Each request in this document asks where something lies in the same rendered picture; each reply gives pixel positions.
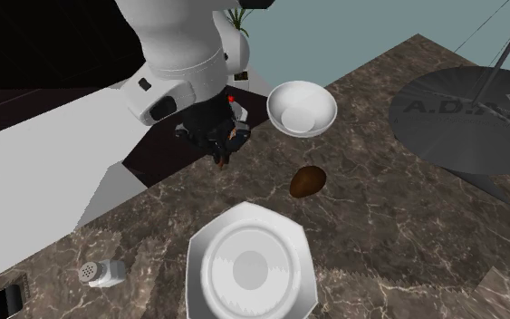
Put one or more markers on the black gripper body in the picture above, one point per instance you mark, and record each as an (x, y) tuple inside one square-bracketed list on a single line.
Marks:
[(206, 128)]

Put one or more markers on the brown egg-shaped fruit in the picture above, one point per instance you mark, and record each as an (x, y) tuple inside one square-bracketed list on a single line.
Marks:
[(307, 181)]

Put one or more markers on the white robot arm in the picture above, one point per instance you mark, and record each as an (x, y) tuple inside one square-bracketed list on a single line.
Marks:
[(179, 39)]

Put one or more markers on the grey round base with pole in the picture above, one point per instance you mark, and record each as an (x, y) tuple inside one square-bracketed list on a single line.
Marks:
[(462, 128)]

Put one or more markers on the white bowl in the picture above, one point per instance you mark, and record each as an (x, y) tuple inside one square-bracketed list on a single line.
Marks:
[(301, 108)]

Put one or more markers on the green potted plant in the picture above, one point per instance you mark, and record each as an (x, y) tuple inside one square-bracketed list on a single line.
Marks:
[(238, 18)]

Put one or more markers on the white octagonal plate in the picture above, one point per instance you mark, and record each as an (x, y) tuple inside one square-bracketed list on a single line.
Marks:
[(250, 265)]

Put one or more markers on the white salt shaker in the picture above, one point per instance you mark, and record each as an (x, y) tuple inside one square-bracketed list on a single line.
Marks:
[(106, 272)]

